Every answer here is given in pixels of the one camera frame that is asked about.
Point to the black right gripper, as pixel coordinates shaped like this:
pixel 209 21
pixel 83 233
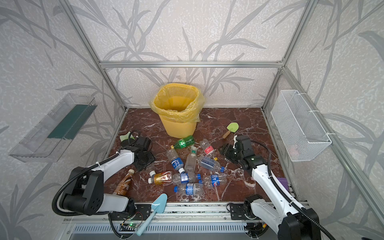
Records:
pixel 229 151

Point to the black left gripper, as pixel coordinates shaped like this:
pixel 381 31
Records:
pixel 144 159

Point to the yellow tea bottle red label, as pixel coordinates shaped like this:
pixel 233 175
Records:
pixel 161 178

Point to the soda water bottle blue label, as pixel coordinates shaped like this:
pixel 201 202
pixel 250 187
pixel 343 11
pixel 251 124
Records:
pixel 210 164

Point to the clear bottle red label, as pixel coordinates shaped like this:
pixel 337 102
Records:
pixel 208 149

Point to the crushed bottle blue label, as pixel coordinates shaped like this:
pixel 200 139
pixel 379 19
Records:
pixel 215 180

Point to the brown coffee bottle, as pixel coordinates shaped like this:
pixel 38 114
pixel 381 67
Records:
pixel 124 184

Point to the clear bottle white cap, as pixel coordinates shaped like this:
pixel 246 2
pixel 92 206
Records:
pixel 151 169

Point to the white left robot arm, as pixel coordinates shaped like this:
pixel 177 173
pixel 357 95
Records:
pixel 83 193

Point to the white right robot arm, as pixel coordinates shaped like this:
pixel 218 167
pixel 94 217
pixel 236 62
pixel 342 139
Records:
pixel 284 215

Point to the yellow ribbed waste bin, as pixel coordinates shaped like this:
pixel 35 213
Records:
pixel 178 129

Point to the yellow plastic bin liner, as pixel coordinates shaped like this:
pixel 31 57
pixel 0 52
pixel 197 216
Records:
pixel 178 102

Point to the clear bottle blue label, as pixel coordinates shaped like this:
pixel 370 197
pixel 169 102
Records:
pixel 175 160
pixel 190 189

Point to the green plastic soda bottle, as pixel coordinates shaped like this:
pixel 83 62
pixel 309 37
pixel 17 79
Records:
pixel 184 143

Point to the clear bottle blue cap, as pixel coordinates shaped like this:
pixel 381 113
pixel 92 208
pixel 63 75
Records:
pixel 185 178

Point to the clear bottle green label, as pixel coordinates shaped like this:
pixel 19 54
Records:
pixel 191 161

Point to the light blue plastic trowel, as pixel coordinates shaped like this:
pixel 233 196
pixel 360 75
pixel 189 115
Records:
pixel 157 207

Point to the purple pink plastic trowel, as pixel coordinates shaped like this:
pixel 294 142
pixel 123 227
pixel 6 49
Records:
pixel 285 183

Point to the clear bottle blue label front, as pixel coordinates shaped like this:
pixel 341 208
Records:
pixel 190 189

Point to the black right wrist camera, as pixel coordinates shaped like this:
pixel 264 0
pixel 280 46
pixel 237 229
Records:
pixel 243 145

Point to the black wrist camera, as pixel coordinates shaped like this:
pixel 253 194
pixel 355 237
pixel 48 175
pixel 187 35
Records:
pixel 143 143
pixel 243 145

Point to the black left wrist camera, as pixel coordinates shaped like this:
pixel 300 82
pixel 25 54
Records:
pixel 143 143

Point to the green trowel wooden handle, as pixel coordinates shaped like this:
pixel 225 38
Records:
pixel 231 128

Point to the white wire mesh basket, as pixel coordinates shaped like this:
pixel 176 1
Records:
pixel 303 135

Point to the clear acrylic wall shelf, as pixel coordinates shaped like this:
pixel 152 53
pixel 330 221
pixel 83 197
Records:
pixel 50 138

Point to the aluminium frame rail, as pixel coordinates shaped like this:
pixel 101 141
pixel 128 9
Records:
pixel 186 64

